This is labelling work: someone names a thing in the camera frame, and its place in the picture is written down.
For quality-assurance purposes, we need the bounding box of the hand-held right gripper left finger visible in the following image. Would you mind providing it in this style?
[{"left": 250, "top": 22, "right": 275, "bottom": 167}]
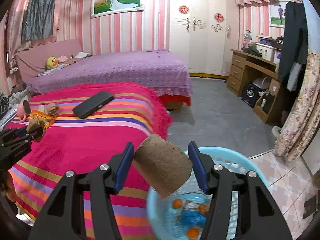
[{"left": 29, "top": 141, "right": 136, "bottom": 240}]

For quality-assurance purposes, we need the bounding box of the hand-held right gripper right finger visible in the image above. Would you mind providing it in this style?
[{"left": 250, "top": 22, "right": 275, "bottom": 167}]
[{"left": 187, "top": 141, "right": 292, "bottom": 240}]

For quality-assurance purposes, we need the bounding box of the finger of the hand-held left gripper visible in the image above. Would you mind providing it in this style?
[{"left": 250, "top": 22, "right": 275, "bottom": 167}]
[{"left": 0, "top": 127, "right": 35, "bottom": 147}]

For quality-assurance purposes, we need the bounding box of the orange snack packet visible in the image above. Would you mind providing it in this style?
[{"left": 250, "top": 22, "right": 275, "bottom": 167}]
[{"left": 29, "top": 111, "right": 56, "bottom": 126}]

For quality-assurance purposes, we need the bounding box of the light blue plastic basket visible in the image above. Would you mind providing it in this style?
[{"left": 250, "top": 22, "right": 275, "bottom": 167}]
[{"left": 146, "top": 146, "right": 270, "bottom": 240}]

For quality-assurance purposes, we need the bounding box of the cardboard tube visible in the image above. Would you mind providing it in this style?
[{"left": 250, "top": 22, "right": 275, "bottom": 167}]
[{"left": 132, "top": 133, "right": 193, "bottom": 199}]

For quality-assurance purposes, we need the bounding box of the black and white noodle packet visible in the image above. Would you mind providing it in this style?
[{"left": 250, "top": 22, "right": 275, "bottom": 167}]
[{"left": 184, "top": 200, "right": 201, "bottom": 212}]

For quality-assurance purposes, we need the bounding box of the blue plastic bag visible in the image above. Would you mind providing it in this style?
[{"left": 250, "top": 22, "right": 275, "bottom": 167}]
[{"left": 178, "top": 209, "right": 208, "bottom": 228}]

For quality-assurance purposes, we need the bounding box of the orange plastic lid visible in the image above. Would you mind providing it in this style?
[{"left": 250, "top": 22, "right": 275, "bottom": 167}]
[{"left": 187, "top": 227, "right": 200, "bottom": 239}]

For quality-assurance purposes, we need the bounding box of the person's left hand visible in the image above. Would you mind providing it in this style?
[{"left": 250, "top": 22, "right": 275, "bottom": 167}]
[{"left": 0, "top": 170, "right": 18, "bottom": 207}]

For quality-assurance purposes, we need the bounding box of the pink mug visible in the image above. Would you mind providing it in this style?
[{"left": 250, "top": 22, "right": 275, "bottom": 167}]
[{"left": 16, "top": 99, "right": 32, "bottom": 123}]

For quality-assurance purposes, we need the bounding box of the black and white patterned bag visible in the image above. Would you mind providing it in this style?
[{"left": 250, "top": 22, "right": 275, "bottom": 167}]
[{"left": 0, "top": 95, "right": 10, "bottom": 120}]

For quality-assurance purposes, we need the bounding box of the striped red blanket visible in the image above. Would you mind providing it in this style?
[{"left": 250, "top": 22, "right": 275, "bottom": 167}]
[{"left": 5, "top": 82, "right": 175, "bottom": 240}]

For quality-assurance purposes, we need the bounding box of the black wallet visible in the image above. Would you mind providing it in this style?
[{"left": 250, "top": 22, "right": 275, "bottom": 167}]
[{"left": 72, "top": 91, "right": 115, "bottom": 120}]

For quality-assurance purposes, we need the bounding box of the yellow duck plush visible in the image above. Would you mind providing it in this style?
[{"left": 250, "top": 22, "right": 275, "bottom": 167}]
[{"left": 45, "top": 56, "right": 59, "bottom": 70}]

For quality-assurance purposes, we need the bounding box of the pink bed headboard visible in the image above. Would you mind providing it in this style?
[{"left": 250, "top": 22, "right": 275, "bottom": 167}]
[{"left": 14, "top": 39, "right": 84, "bottom": 84}]

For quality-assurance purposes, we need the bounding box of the black gift bag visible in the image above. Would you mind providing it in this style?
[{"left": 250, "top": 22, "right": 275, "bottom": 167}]
[{"left": 241, "top": 82, "right": 262, "bottom": 106}]

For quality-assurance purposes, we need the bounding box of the purple bed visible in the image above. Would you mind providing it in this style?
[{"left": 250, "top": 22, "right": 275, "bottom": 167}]
[{"left": 24, "top": 50, "right": 193, "bottom": 98}]

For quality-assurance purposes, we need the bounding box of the white fan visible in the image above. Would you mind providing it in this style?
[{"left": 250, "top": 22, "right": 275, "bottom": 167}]
[{"left": 252, "top": 77, "right": 272, "bottom": 91}]

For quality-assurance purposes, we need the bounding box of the wooden desk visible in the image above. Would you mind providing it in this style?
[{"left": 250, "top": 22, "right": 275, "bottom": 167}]
[{"left": 227, "top": 49, "right": 288, "bottom": 124}]

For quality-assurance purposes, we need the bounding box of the pink curtain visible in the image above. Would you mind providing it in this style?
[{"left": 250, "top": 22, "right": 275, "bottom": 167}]
[{"left": 4, "top": 0, "right": 83, "bottom": 63}]

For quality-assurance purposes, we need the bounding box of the small cardboard box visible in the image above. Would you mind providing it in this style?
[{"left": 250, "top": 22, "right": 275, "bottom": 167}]
[{"left": 268, "top": 78, "right": 281, "bottom": 96}]

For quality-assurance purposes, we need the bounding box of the floral curtain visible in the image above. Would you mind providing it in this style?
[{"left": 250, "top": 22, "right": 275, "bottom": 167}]
[{"left": 273, "top": 51, "right": 320, "bottom": 163}]

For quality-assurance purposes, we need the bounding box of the dark clothes pile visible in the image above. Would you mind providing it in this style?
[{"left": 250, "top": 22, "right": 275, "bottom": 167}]
[{"left": 241, "top": 47, "right": 263, "bottom": 58}]

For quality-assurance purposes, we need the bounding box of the grey curtain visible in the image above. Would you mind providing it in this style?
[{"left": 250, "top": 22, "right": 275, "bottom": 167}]
[{"left": 22, "top": 0, "right": 59, "bottom": 41}]

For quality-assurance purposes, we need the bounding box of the white wardrobe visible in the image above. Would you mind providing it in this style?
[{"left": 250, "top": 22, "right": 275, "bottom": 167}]
[{"left": 169, "top": 0, "right": 247, "bottom": 77}]

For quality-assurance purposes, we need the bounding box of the white storage box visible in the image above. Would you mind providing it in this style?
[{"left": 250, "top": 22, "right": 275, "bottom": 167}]
[{"left": 255, "top": 42, "right": 276, "bottom": 62}]

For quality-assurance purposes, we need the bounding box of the desk lamp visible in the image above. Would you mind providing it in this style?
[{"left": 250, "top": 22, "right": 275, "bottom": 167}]
[{"left": 242, "top": 29, "right": 252, "bottom": 51}]

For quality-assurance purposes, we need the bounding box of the purple box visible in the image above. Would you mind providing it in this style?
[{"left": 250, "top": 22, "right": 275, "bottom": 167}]
[{"left": 258, "top": 35, "right": 276, "bottom": 44}]

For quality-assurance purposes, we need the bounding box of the dark hanging garment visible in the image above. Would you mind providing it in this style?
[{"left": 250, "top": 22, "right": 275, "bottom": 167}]
[{"left": 278, "top": 1, "right": 309, "bottom": 92}]

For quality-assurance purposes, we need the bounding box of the framed wedding picture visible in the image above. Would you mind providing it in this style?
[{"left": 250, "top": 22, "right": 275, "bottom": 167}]
[{"left": 90, "top": 0, "right": 146, "bottom": 19}]

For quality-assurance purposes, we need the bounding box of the wall poster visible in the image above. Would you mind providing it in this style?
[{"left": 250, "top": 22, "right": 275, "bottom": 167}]
[{"left": 268, "top": 0, "right": 288, "bottom": 29}]

